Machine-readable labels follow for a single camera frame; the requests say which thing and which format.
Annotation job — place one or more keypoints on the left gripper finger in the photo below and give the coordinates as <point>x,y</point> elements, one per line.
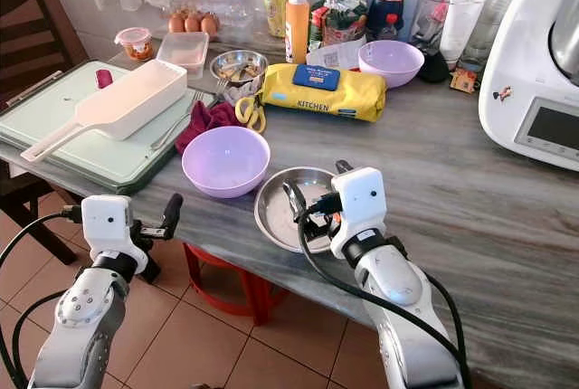
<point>173,211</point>

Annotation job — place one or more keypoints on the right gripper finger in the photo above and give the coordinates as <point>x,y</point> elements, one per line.
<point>343,167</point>
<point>297,201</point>

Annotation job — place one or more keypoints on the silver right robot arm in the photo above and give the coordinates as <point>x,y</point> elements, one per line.
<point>403,308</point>

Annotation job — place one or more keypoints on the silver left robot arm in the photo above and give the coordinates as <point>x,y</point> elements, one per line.
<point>86,317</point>

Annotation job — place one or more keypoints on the round steel plate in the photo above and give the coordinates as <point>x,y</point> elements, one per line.
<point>276,213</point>

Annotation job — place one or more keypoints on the yellow kitchen towel package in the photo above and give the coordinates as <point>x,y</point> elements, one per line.
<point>326,99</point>

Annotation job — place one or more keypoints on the purple plastic bowl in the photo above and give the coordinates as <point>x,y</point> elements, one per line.
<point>391,63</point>
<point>226,165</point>

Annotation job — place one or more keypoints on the silver metal utensil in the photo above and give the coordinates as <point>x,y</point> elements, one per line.
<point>172,129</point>

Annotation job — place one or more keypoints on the dark red cloth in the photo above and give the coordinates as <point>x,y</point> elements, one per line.
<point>208,119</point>

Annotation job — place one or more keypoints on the red plastic stool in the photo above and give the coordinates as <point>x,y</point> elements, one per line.
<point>249,289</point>

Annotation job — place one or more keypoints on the small black object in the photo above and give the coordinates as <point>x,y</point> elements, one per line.
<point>433,66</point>

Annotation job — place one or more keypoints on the steel bowl with food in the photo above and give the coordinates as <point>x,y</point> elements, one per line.
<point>239,67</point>

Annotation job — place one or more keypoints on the green printed food bag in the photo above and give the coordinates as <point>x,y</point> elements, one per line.
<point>339,20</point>

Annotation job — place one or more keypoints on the orange sauce bottle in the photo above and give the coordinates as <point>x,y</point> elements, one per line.
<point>297,27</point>

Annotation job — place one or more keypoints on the small brown tag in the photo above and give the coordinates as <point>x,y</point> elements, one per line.
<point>463,80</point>

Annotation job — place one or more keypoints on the small red object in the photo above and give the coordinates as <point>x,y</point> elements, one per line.
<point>104,79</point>

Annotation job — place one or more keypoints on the pale green serving tray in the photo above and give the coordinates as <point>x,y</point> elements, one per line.
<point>54,113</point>

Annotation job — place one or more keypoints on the dark red-capped bottle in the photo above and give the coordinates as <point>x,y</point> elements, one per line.
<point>386,20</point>

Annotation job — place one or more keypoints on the clear lidded plastic container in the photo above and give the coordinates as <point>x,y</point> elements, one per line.
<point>183,49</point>

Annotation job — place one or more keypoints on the small pink-lidded cup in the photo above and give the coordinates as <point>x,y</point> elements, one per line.
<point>134,43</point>

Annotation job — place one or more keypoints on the white pouch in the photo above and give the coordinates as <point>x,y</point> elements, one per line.
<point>461,32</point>

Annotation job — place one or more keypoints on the brown egg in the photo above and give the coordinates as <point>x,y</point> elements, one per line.
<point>177,23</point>
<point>211,24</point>
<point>194,23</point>

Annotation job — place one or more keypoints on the white kitchen appliance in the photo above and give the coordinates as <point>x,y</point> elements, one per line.
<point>529,63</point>

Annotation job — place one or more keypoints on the stack of clear cups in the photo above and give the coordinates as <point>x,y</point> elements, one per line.
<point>498,9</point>

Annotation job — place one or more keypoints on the dark wooden chair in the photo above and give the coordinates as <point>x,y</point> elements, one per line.
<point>32,32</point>

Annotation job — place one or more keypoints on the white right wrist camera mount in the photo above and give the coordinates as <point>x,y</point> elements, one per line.
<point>362,203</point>

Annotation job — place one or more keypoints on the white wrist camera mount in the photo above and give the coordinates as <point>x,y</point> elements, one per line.
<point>362,203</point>
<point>104,222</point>

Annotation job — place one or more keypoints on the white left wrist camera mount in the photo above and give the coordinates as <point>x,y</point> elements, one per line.
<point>104,222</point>

